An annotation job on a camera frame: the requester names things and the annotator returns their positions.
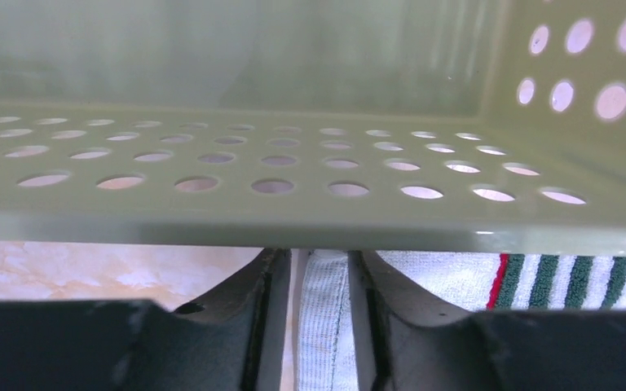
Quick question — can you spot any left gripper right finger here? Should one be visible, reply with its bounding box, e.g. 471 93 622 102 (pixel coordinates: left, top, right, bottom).
348 251 626 390

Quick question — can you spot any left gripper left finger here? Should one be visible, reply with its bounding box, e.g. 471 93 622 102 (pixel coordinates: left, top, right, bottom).
0 248 291 390

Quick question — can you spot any green white striped towel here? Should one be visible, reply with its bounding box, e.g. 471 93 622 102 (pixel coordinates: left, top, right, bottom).
294 249 626 390

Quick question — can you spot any green perforated plastic basket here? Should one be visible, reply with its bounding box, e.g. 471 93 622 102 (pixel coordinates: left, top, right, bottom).
0 1 626 256

